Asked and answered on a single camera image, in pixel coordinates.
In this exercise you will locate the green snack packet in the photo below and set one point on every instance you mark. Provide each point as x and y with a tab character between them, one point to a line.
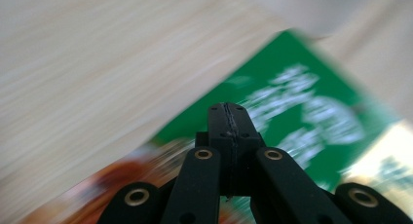
285	61

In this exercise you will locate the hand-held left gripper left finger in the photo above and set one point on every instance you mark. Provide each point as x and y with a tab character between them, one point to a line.
220	126

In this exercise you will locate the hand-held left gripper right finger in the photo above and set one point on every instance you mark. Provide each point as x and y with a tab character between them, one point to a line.
243	130

